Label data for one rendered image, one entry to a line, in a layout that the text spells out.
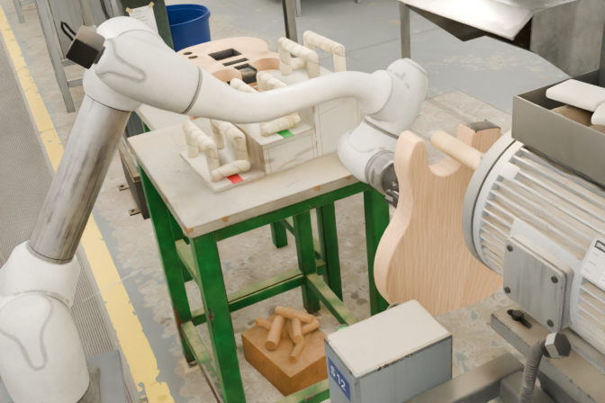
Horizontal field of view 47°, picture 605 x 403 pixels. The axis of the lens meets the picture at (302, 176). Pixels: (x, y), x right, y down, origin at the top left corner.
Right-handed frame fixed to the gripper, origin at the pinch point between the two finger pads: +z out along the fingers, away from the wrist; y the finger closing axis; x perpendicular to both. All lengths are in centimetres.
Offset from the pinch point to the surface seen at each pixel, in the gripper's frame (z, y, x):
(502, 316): 32.8, 17.1, 4.9
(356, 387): 32, 40, -1
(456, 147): 8.6, 9.6, 20.4
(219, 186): -60, 26, -16
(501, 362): 33.7, 16.2, -3.0
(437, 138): 3.4, 9.8, 20.0
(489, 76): -260, -242, -68
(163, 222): -102, 30, -48
